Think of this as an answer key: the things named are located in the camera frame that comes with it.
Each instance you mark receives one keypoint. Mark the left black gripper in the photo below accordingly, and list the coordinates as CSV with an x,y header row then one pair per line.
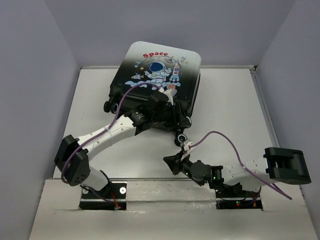
x,y
179,120

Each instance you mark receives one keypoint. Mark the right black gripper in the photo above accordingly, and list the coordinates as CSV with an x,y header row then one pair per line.
x,y
174,162

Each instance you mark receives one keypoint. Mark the black white space suitcase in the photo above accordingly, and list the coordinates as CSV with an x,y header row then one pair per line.
x,y
149,66

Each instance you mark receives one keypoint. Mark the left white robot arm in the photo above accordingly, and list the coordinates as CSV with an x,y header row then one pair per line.
x,y
75,153

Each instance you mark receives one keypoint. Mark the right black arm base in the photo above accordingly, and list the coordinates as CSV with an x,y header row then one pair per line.
x,y
234,198

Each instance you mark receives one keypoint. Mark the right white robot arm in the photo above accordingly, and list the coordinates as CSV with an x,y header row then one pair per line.
x,y
277,165

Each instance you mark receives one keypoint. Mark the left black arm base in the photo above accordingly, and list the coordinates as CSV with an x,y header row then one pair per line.
x,y
113,200

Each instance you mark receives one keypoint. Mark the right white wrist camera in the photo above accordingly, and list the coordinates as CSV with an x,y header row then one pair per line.
x,y
186,148

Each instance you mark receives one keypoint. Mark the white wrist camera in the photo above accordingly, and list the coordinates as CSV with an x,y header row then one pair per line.
x,y
186,148
170,91

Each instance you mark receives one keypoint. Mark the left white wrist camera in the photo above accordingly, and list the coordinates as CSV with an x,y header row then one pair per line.
x,y
170,91

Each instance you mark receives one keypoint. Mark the aluminium table rail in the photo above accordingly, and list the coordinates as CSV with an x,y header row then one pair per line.
x,y
264,108

